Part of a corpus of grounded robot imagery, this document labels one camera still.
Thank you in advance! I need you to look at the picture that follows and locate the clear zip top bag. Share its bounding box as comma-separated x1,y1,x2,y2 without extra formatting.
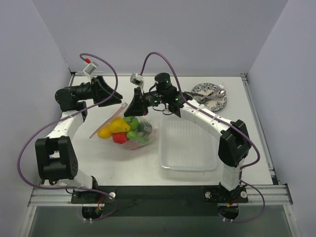
89,102,158,150

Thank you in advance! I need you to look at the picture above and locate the white plastic basket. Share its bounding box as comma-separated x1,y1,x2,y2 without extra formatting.
158,115,218,172

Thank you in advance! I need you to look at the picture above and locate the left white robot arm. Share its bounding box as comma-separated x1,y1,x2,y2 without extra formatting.
35,76,122,203

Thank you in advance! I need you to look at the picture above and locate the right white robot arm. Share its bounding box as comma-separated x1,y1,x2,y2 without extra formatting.
124,73,251,201

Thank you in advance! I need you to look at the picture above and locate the green fake fruit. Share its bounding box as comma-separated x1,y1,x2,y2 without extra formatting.
123,117,139,131

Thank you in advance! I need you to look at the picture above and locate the red fake tomato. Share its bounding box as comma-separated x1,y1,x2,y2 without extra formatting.
112,132,128,144

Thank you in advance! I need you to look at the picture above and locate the yellow fake lemon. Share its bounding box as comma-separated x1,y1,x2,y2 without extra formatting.
97,126,112,139

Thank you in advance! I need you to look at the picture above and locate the blue patterned plate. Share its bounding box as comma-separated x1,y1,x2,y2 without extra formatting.
190,83,227,112

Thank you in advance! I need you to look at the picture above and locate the metal fork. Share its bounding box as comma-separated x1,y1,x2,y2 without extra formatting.
212,84,224,93

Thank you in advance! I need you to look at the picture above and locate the metal spoon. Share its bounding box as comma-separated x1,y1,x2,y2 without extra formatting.
203,90,226,99

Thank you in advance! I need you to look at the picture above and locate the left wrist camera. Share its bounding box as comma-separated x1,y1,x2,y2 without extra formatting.
83,62,98,79

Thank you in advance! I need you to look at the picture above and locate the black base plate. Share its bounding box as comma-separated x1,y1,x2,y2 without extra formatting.
71,185,248,218

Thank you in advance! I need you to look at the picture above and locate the aluminium frame rail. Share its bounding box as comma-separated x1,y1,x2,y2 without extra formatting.
29,185,293,206

